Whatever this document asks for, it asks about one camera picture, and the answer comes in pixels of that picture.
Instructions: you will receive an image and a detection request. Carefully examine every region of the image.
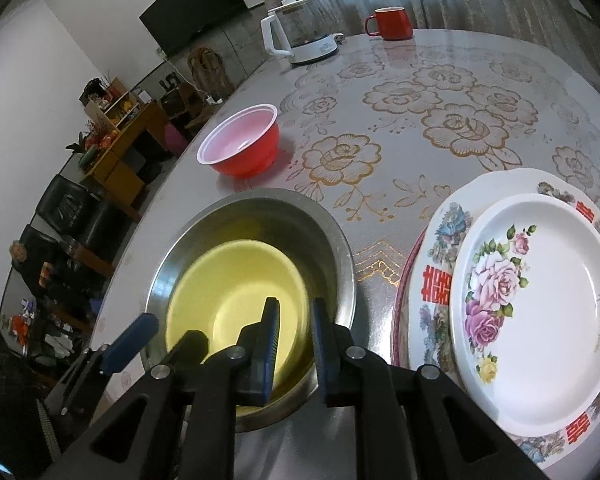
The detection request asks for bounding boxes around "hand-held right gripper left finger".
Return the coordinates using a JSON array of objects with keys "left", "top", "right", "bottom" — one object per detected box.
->
[{"left": 40, "top": 297, "right": 282, "bottom": 480}]

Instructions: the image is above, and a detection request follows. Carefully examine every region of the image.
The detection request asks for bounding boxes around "pink stool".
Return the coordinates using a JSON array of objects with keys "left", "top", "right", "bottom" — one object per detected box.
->
[{"left": 164, "top": 122, "right": 188, "bottom": 153}]

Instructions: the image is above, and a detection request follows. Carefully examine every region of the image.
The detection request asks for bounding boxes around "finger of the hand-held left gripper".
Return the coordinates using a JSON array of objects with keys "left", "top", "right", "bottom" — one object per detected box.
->
[
  {"left": 45, "top": 312, "right": 161, "bottom": 416},
  {"left": 165, "top": 330, "right": 210, "bottom": 376}
]

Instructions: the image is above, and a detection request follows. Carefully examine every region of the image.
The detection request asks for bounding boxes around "wooden chair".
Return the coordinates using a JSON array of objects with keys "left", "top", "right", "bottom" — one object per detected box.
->
[{"left": 187, "top": 47, "right": 231, "bottom": 106}]

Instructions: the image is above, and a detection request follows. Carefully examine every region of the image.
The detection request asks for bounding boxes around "red mug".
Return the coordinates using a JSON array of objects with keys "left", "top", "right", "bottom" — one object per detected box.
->
[{"left": 364, "top": 6, "right": 414, "bottom": 41}]

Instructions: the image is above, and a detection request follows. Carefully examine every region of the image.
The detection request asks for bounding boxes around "red plastic bowl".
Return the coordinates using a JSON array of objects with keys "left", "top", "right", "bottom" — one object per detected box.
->
[{"left": 196, "top": 104, "right": 281, "bottom": 177}]

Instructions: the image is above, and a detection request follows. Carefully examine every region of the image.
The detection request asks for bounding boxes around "wooden cabinet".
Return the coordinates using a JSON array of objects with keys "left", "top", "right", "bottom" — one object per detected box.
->
[{"left": 77, "top": 100, "right": 171, "bottom": 206}]

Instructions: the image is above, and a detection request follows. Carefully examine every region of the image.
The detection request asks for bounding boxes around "white electric glass kettle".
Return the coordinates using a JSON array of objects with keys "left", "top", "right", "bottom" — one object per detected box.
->
[{"left": 260, "top": 0, "right": 344, "bottom": 65}]

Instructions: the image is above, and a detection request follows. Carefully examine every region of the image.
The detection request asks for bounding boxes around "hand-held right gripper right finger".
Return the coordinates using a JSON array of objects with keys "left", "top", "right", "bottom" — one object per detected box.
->
[{"left": 310, "top": 297, "right": 551, "bottom": 480}]

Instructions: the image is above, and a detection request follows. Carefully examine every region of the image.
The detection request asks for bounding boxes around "yellow plastic bowl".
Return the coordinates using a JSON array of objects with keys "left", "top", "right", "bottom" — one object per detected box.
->
[{"left": 165, "top": 241, "right": 313, "bottom": 418}]

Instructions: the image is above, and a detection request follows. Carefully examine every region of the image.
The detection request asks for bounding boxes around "large white printed plate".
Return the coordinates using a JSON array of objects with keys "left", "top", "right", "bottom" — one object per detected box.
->
[{"left": 390, "top": 167, "right": 600, "bottom": 471}]

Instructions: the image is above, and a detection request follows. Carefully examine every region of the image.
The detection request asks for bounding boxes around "gold floral lace tablecloth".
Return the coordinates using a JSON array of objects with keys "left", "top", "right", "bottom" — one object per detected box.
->
[{"left": 275, "top": 30, "right": 600, "bottom": 311}]

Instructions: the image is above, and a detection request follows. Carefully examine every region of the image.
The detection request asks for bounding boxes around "small white rose plate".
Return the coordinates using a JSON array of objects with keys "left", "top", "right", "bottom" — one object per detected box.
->
[{"left": 450, "top": 192, "right": 600, "bottom": 438}]

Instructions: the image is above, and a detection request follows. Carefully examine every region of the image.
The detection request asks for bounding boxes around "black leather sofa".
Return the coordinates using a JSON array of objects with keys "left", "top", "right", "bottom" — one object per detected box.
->
[{"left": 0, "top": 175, "right": 141, "bottom": 361}]

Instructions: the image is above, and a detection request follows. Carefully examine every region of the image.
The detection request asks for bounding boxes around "black flat television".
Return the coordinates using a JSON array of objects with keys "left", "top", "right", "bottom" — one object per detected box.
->
[{"left": 139, "top": 0, "right": 248, "bottom": 58}]

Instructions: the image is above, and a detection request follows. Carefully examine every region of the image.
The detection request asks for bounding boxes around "stainless steel bowl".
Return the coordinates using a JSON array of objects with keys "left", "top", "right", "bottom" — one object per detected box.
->
[{"left": 141, "top": 187, "right": 357, "bottom": 433}]

